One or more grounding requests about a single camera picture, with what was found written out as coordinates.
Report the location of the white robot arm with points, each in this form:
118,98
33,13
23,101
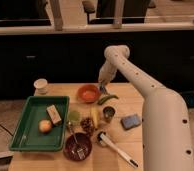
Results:
167,144

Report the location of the blue sponge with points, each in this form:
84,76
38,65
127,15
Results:
131,121

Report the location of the dark brown bowl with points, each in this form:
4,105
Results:
70,146

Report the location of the tan wooden block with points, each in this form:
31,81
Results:
54,115

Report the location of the metal cup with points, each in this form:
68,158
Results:
108,113

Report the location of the white handled brush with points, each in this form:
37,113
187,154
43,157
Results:
102,137

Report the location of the yellow apple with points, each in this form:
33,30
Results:
45,126

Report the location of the metal fork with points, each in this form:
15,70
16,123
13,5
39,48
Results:
79,149

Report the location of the white paper cup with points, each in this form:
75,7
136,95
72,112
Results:
41,86

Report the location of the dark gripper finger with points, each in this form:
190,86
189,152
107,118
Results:
101,87
105,89

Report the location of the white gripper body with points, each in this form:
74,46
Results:
107,73

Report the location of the dark blue floor object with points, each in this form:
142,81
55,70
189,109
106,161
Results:
189,99

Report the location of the red orange bowl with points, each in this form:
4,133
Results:
88,93

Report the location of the green plastic tray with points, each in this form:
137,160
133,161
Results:
29,137

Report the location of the green cup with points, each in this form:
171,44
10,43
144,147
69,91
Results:
74,117

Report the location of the yellow banana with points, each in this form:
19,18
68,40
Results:
95,117

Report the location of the brown pine cone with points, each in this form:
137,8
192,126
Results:
87,126

